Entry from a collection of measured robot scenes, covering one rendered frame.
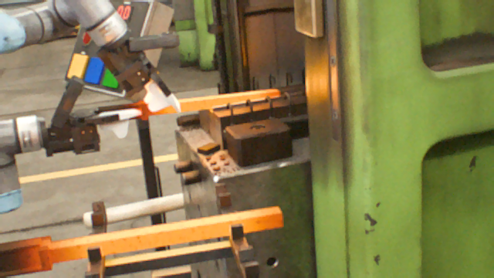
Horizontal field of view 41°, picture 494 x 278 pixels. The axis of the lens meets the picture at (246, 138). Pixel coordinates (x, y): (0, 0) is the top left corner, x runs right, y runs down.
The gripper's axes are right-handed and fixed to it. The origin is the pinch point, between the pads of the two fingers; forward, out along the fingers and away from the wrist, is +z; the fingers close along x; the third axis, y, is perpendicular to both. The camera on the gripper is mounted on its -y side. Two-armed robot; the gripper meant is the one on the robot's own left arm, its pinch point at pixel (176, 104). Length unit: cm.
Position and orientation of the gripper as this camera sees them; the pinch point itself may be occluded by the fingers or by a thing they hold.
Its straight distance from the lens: 148.8
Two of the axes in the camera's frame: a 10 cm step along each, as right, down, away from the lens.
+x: 3.1, 2.8, -9.1
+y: -7.9, 6.1, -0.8
